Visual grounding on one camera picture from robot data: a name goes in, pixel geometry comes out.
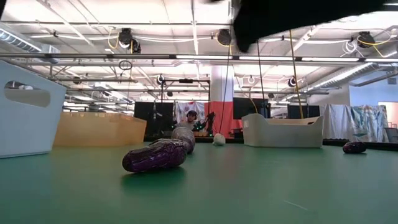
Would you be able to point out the printed white banner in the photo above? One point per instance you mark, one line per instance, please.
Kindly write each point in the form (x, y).
(183, 109)

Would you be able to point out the black partition panel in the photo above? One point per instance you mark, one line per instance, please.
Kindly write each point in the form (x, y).
(303, 111)
(248, 107)
(154, 118)

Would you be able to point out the black stand frame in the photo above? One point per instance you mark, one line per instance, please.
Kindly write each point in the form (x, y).
(185, 81)

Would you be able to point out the black background robot arm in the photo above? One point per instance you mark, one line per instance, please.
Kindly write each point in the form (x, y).
(207, 121)

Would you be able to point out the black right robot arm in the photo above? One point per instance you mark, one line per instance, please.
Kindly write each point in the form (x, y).
(326, 12)

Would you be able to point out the large purple eggplant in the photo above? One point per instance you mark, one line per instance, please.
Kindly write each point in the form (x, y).
(184, 137)

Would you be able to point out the person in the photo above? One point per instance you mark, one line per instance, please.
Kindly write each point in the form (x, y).
(190, 119)

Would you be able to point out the long ceiling light bar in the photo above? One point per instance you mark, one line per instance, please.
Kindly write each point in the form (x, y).
(202, 57)

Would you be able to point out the small purple eggplant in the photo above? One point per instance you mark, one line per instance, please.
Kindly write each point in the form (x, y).
(354, 147)
(152, 157)

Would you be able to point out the small white garlic bulb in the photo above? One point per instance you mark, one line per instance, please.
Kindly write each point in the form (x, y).
(219, 139)

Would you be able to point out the patterned hanging cloth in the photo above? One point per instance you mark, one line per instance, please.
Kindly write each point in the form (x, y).
(370, 121)

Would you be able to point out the white pillar with red band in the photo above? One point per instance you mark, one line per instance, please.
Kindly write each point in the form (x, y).
(222, 93)

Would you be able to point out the white plastic basket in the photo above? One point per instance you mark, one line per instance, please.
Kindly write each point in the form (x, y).
(31, 130)
(280, 137)

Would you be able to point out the white hanging cloth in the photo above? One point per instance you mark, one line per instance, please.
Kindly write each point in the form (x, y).
(337, 121)

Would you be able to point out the silver ventilation duct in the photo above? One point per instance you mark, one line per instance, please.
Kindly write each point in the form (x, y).
(18, 42)
(348, 73)

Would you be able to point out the grey chair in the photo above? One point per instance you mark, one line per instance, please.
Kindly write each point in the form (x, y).
(391, 134)

